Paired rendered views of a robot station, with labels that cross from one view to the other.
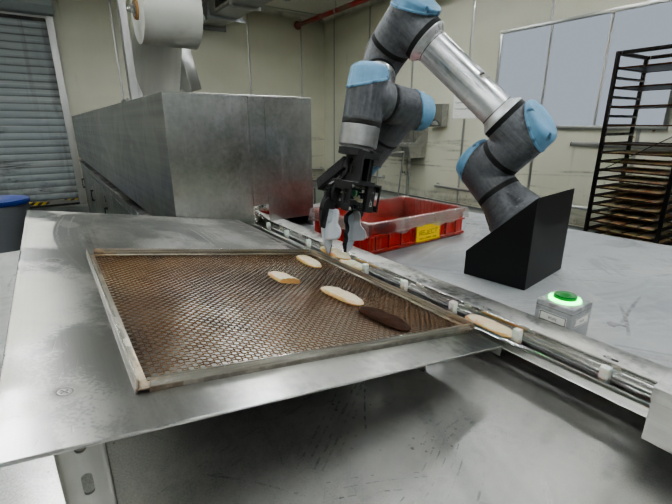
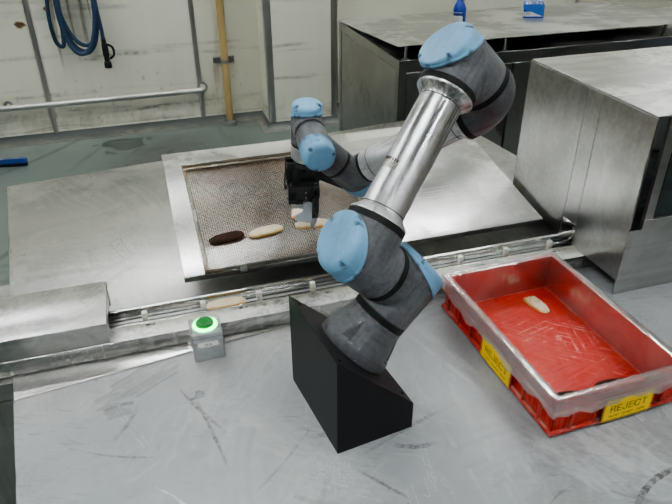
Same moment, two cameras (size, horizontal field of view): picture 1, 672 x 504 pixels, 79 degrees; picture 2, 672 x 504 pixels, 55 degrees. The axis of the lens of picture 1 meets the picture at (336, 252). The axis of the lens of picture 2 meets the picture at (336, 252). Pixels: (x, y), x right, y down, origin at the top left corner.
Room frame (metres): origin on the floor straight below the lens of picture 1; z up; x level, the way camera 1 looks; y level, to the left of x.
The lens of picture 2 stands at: (1.34, -1.44, 1.79)
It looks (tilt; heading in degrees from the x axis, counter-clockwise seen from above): 31 degrees down; 108
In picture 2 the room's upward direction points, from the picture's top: straight up
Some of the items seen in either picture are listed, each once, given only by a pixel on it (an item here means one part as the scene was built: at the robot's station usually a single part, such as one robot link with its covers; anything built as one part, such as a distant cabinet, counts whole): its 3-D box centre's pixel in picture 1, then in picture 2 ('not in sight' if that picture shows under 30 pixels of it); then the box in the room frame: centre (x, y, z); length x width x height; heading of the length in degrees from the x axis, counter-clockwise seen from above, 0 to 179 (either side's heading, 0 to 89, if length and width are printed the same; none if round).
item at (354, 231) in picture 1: (356, 233); (305, 216); (0.81, -0.04, 0.99); 0.06 x 0.03 x 0.09; 31
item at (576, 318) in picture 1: (559, 326); (207, 342); (0.70, -0.42, 0.84); 0.08 x 0.08 x 0.11; 35
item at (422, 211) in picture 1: (389, 220); (551, 331); (1.45, -0.19, 0.87); 0.49 x 0.34 x 0.10; 126
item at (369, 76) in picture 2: not in sight; (506, 98); (1.16, 2.67, 0.51); 1.93 x 1.05 x 1.02; 35
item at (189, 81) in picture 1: (183, 80); not in sight; (2.87, 0.99, 1.48); 0.34 x 0.12 x 0.38; 35
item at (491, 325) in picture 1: (489, 324); (225, 302); (0.68, -0.28, 0.86); 0.10 x 0.04 x 0.01; 35
